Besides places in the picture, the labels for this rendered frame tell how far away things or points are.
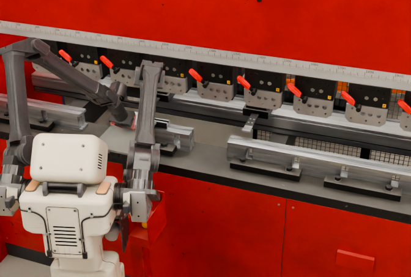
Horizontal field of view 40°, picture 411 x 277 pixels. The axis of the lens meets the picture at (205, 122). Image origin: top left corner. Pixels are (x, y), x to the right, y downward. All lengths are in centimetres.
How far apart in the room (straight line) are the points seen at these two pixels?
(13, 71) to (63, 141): 37
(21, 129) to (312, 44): 106
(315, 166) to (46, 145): 113
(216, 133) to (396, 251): 215
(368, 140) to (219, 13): 90
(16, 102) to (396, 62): 131
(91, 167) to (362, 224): 115
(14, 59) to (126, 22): 53
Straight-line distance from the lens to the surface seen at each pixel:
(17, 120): 198
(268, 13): 209
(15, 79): 200
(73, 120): 274
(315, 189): 234
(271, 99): 223
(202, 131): 428
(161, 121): 252
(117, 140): 242
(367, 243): 242
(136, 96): 251
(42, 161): 177
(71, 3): 243
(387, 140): 256
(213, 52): 222
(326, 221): 238
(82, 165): 173
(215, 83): 228
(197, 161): 247
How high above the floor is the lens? 232
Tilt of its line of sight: 32 degrees down
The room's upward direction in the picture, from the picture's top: 1 degrees counter-clockwise
